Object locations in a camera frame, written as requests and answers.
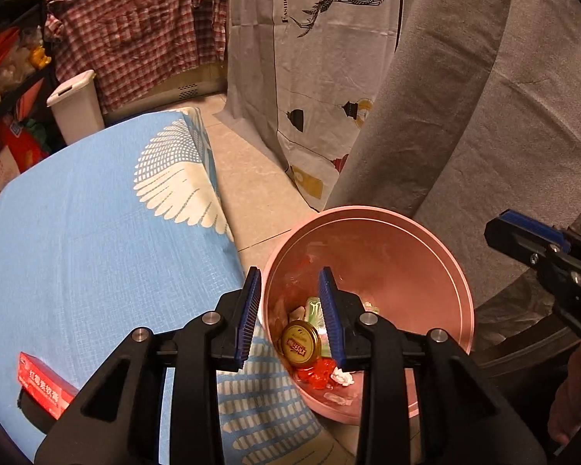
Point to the person's right hand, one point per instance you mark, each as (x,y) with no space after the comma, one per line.
(578,397)

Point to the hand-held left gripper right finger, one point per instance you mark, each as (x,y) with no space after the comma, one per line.
(331,319)

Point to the red plastic bag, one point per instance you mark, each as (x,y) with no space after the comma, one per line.
(314,373)

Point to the black shelf rack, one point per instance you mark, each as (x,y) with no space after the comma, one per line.
(53,75)

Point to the glossy printed packet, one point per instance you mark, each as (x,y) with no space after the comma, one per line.
(314,312)

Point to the red printed bag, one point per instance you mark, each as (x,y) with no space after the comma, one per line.
(24,150)

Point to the red folded paper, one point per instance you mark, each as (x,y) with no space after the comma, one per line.
(29,99)

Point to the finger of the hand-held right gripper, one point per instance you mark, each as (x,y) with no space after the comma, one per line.
(537,227)
(518,244)

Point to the white lidded bin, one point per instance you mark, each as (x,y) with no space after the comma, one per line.
(77,111)

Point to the gold jar lid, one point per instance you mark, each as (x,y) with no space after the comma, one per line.
(300,344)

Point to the white deer print curtain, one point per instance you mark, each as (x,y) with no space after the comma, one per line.
(319,82)

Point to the blue patterned tablecloth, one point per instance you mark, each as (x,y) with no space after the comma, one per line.
(101,252)

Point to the grey cloth cover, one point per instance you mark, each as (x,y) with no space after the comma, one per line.
(465,106)

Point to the white paper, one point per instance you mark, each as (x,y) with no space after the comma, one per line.
(341,377)

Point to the clear bag of dried food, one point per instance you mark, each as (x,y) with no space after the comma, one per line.
(14,63)

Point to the yellow toy figure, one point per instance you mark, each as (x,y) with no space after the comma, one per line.
(39,58)

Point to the red plaid shirt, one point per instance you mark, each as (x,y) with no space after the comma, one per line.
(135,24)

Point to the pink plastic bin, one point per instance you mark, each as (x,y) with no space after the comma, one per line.
(392,261)

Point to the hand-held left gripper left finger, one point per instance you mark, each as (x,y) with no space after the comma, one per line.
(248,319)

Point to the small red box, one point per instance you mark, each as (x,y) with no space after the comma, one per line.
(43,382)

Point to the white bag with red print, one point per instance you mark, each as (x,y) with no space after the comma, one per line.
(0,174)

